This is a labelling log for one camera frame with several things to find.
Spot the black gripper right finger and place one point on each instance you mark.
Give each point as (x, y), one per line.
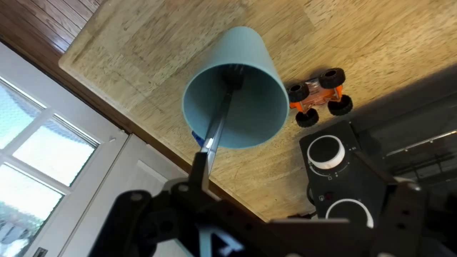
(404, 223)

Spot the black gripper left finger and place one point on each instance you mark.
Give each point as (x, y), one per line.
(180, 219)

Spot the black toaster oven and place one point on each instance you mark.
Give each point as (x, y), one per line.
(333, 183)

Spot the white glass pane door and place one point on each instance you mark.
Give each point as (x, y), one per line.
(143, 176)

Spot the teal plastic cup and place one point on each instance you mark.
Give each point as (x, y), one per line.
(251, 119)

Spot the silver metal fork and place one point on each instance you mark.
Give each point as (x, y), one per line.
(216, 130)

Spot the orange toy car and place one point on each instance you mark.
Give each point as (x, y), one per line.
(318, 97)

